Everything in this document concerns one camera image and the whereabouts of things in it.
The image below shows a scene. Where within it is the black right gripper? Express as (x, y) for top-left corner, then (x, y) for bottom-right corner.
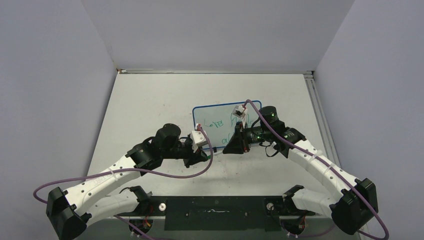
(223, 120), (272, 154)

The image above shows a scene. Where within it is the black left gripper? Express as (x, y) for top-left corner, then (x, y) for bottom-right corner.
(161, 137), (208, 168)

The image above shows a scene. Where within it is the blue framed whiteboard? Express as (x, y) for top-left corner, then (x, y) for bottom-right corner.
(192, 101), (244, 149)

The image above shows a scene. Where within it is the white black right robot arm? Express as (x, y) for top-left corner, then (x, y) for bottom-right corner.
(222, 105), (378, 235)

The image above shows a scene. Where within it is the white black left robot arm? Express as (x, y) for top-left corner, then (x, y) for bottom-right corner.
(46, 123), (213, 240)

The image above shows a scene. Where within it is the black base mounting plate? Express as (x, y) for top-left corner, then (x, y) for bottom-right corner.
(122, 195), (314, 232)

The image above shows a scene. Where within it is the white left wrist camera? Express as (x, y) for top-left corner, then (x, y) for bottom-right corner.
(190, 123), (208, 152)

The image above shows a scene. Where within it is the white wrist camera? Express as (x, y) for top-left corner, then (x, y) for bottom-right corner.
(190, 123), (208, 152)
(231, 104), (248, 128)

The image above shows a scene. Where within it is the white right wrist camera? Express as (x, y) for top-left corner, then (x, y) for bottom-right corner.
(231, 104), (248, 128)

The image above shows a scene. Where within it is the aluminium frame rail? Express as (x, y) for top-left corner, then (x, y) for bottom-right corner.
(303, 71), (341, 167)

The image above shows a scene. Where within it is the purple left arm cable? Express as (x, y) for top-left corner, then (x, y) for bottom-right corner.
(32, 125), (215, 240)

